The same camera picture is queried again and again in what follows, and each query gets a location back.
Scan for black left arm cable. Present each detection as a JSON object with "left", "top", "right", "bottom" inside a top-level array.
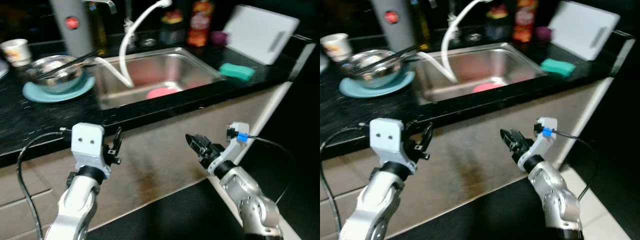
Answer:
[
  {"left": 320, "top": 125, "right": 374, "bottom": 237},
  {"left": 16, "top": 130, "right": 72, "bottom": 240}
]

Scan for stainless steel bowl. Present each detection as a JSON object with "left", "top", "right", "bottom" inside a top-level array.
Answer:
[
  {"left": 25, "top": 55, "right": 85, "bottom": 94},
  {"left": 341, "top": 50, "right": 407, "bottom": 90}
]

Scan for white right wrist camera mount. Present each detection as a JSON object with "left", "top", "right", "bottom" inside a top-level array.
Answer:
[
  {"left": 209, "top": 122, "right": 250, "bottom": 174},
  {"left": 517, "top": 117, "right": 558, "bottom": 171}
]

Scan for stainless steel sink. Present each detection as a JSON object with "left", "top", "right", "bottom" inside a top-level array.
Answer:
[
  {"left": 92, "top": 47, "right": 226, "bottom": 110},
  {"left": 412, "top": 42, "right": 549, "bottom": 106}
]

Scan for purple cup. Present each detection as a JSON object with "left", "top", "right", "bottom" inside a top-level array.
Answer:
[
  {"left": 210, "top": 31, "right": 230, "bottom": 48},
  {"left": 535, "top": 26, "right": 553, "bottom": 44}
]

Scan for white cutting board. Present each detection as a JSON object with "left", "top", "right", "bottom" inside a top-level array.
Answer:
[
  {"left": 222, "top": 5, "right": 301, "bottom": 66},
  {"left": 547, "top": 1, "right": 621, "bottom": 62}
]

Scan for grey jug with red logo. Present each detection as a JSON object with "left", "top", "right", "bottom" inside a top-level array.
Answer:
[
  {"left": 50, "top": 0, "right": 96, "bottom": 57},
  {"left": 371, "top": 0, "right": 419, "bottom": 53}
]

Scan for thin white hose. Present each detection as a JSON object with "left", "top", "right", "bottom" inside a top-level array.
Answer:
[
  {"left": 416, "top": 51, "right": 457, "bottom": 84},
  {"left": 94, "top": 56, "right": 132, "bottom": 89}
]

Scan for orange dish soap pump bottle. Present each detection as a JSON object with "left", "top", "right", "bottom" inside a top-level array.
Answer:
[
  {"left": 512, "top": 0, "right": 540, "bottom": 43},
  {"left": 187, "top": 0, "right": 216, "bottom": 47}
]

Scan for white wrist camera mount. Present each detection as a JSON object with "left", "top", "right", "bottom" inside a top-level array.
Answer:
[
  {"left": 71, "top": 123, "right": 114, "bottom": 179},
  {"left": 369, "top": 118, "right": 419, "bottom": 174},
  {"left": 517, "top": 117, "right": 558, "bottom": 171},
  {"left": 209, "top": 122, "right": 250, "bottom": 174}
]

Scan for teal plate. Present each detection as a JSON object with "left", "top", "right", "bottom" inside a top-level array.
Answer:
[
  {"left": 339, "top": 70, "right": 416, "bottom": 99},
  {"left": 22, "top": 75, "right": 96, "bottom": 103}
]

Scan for green sponge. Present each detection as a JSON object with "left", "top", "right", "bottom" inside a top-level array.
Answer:
[
  {"left": 540, "top": 58, "right": 576, "bottom": 78},
  {"left": 218, "top": 62, "right": 256, "bottom": 82}
]

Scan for white printed paper cup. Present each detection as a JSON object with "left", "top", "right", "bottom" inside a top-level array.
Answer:
[
  {"left": 0, "top": 38, "right": 32, "bottom": 68},
  {"left": 321, "top": 33, "right": 354, "bottom": 63}
]

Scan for brown cabinet front panel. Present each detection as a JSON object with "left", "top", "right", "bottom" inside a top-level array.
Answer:
[
  {"left": 320, "top": 77, "right": 615, "bottom": 240},
  {"left": 0, "top": 82, "right": 294, "bottom": 240}
]

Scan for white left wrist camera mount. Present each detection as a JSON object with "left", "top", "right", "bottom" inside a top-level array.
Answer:
[
  {"left": 71, "top": 123, "right": 114, "bottom": 179},
  {"left": 369, "top": 118, "right": 419, "bottom": 174}
]

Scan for pink plate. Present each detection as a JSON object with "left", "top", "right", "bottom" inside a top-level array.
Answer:
[
  {"left": 146, "top": 86, "right": 182, "bottom": 99},
  {"left": 471, "top": 82, "right": 506, "bottom": 94}
]

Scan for dark chopstick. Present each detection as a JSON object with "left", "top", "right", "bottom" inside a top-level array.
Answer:
[
  {"left": 356, "top": 45, "right": 419, "bottom": 76},
  {"left": 46, "top": 57, "right": 97, "bottom": 77},
  {"left": 367, "top": 51, "right": 417, "bottom": 73},
  {"left": 35, "top": 50, "right": 99, "bottom": 81}
]

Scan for thick white hose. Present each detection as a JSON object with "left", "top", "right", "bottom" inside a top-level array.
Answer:
[
  {"left": 119, "top": 0, "right": 173, "bottom": 89},
  {"left": 440, "top": 0, "right": 494, "bottom": 84}
]

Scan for dark container with fruit label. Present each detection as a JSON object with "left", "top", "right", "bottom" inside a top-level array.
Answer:
[
  {"left": 160, "top": 7, "right": 187, "bottom": 46},
  {"left": 484, "top": 4, "right": 512, "bottom": 41}
]

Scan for slim steel tap pipe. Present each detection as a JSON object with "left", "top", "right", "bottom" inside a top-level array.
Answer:
[
  {"left": 124, "top": 0, "right": 135, "bottom": 49},
  {"left": 447, "top": 0, "right": 459, "bottom": 44}
]

